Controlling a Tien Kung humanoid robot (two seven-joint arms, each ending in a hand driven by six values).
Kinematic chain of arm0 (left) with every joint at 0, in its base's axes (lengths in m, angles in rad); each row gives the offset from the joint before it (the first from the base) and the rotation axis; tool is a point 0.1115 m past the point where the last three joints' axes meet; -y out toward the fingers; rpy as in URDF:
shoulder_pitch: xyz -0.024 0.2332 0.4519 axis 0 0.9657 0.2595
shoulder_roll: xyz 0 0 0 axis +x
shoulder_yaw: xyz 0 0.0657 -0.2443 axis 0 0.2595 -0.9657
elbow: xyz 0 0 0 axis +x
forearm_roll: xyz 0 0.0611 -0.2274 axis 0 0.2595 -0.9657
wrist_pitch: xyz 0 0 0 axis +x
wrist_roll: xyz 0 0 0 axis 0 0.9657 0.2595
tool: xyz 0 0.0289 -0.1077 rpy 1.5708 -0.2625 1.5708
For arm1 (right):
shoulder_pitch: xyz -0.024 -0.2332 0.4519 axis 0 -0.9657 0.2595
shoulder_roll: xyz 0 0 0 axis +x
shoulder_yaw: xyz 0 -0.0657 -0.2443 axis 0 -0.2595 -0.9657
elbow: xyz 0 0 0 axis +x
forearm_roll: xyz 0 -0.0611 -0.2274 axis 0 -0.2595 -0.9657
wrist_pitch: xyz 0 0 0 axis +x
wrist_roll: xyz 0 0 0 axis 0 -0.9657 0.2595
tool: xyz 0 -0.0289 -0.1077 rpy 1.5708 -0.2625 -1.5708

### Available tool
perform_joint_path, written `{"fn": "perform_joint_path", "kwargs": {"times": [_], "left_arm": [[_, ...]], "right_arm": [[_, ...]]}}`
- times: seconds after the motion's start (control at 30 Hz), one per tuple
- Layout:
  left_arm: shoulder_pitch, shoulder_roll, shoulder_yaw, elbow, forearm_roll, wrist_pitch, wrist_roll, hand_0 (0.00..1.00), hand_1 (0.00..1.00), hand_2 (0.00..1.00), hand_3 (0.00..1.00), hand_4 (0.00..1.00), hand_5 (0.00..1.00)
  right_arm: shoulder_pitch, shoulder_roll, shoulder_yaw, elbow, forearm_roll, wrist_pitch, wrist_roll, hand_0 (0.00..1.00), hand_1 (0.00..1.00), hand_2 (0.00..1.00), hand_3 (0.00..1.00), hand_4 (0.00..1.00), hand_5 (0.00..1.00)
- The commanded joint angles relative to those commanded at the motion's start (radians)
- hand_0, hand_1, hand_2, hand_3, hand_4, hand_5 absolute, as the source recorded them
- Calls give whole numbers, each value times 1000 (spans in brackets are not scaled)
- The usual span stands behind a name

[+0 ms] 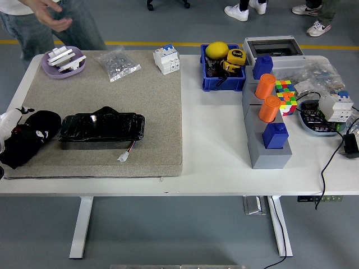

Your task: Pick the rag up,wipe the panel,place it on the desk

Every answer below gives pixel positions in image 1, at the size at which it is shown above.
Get person's right hand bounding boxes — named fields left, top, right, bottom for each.
left=29, top=0, right=73, bottom=33

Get black glossy panel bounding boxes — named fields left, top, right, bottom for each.
left=58, top=105, right=146, bottom=143

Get black rag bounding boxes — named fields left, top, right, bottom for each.
left=0, top=110, right=62, bottom=170

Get desk height control panel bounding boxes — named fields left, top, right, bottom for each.
left=297, top=195, right=343, bottom=202

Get person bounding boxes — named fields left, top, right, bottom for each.
left=0, top=0, right=107, bottom=61

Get white plastic part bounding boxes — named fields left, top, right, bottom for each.
left=47, top=47, right=76, bottom=67
left=57, top=55, right=87, bottom=73

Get purple dish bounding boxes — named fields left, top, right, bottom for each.
left=40, top=46, right=87, bottom=80

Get clear bag of screws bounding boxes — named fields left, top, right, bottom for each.
left=92, top=45, right=142, bottom=83

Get grey-brown mat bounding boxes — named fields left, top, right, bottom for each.
left=3, top=49, right=185, bottom=180

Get white circuit breaker blue switches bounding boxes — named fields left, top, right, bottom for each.
left=153, top=43, right=181, bottom=76
left=318, top=90, right=355, bottom=123

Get dark brown tool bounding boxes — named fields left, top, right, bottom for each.
left=205, top=55, right=225, bottom=78

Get yellow lemon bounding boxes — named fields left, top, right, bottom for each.
left=205, top=41, right=229, bottom=59

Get blue plastic bin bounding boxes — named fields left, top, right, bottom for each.
left=200, top=43, right=247, bottom=92

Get yellow black tape measure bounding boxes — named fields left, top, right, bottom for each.
left=220, top=59, right=242, bottom=76

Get white table leg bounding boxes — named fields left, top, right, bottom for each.
left=69, top=196, right=94, bottom=259
left=266, top=195, right=294, bottom=258

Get blue block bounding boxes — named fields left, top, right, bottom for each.
left=252, top=54, right=274, bottom=80
left=262, top=122, right=289, bottom=150

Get orange cylinder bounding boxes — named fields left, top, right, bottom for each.
left=254, top=73, right=277, bottom=100
left=258, top=95, right=282, bottom=123

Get colourful puzzle cube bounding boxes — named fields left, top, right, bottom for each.
left=274, top=80, right=296, bottom=98
left=276, top=92, right=298, bottom=117

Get white red sneaker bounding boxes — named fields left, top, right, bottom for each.
left=291, top=3, right=323, bottom=17
left=306, top=21, right=332, bottom=38

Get grey block holder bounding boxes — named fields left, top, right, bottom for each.
left=241, top=75, right=293, bottom=170

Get clear bags of parts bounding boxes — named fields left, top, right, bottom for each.
left=283, top=57, right=346, bottom=98

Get light blue dish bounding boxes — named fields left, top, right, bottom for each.
left=297, top=99, right=348, bottom=137

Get metal plate under table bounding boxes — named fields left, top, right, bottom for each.
left=242, top=195, right=267, bottom=216

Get black electronic modules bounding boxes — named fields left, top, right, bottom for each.
left=301, top=102, right=337, bottom=132

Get black power adapter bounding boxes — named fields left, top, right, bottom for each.
left=338, top=133, right=359, bottom=160

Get panel wire with white connector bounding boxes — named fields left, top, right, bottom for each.
left=117, top=140, right=137, bottom=163

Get grey electrical enclosure box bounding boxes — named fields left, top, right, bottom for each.
left=242, top=35, right=306, bottom=79

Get black adapter cable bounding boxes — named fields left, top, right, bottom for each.
left=314, top=123, right=346, bottom=211

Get black floor cable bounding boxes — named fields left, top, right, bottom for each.
left=263, top=196, right=287, bottom=269

